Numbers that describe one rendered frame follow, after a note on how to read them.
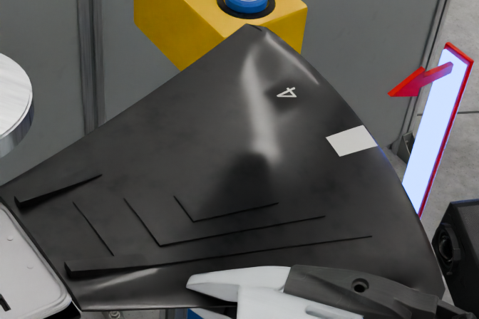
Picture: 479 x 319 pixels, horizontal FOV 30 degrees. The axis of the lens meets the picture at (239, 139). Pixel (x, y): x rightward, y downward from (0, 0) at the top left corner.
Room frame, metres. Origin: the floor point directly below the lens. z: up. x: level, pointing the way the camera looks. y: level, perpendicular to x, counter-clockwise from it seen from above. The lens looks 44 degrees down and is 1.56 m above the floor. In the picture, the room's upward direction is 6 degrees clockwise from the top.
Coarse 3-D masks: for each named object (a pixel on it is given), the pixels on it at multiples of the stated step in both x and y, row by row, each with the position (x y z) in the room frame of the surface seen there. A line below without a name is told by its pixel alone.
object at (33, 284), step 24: (0, 216) 0.31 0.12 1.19; (0, 240) 0.29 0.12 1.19; (24, 240) 0.29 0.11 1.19; (0, 264) 0.27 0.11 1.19; (24, 264) 0.28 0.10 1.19; (48, 264) 0.28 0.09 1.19; (0, 288) 0.26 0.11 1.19; (24, 288) 0.26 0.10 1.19; (48, 288) 0.26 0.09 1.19; (0, 312) 0.24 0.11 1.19; (24, 312) 0.24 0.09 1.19; (48, 312) 0.25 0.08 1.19
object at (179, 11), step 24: (144, 0) 0.74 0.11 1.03; (168, 0) 0.70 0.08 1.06; (192, 0) 0.68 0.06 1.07; (216, 0) 0.69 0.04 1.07; (288, 0) 0.70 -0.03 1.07; (144, 24) 0.74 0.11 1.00; (168, 24) 0.70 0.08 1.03; (192, 24) 0.67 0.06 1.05; (216, 24) 0.65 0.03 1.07; (240, 24) 0.66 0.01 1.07; (264, 24) 0.66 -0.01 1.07; (288, 24) 0.68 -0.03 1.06; (168, 48) 0.70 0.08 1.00; (192, 48) 0.67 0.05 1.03
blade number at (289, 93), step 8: (288, 80) 0.45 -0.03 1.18; (272, 88) 0.44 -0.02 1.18; (280, 88) 0.44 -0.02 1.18; (288, 88) 0.44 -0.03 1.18; (296, 88) 0.45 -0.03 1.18; (272, 96) 0.43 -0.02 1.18; (280, 96) 0.44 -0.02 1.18; (288, 96) 0.44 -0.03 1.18; (296, 96) 0.44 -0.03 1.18; (304, 96) 0.44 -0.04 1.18; (280, 104) 0.43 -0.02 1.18; (288, 104) 0.43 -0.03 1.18; (296, 104) 0.43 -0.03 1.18
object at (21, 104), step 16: (0, 64) 0.29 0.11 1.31; (16, 64) 0.29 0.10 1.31; (0, 80) 0.28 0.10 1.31; (16, 80) 0.28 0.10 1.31; (0, 96) 0.27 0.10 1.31; (16, 96) 0.27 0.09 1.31; (32, 96) 0.28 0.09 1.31; (0, 112) 0.26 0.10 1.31; (16, 112) 0.26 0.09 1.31; (32, 112) 0.27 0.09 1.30; (0, 128) 0.25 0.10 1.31; (16, 128) 0.26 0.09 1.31; (0, 144) 0.25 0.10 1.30; (16, 144) 0.26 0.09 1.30
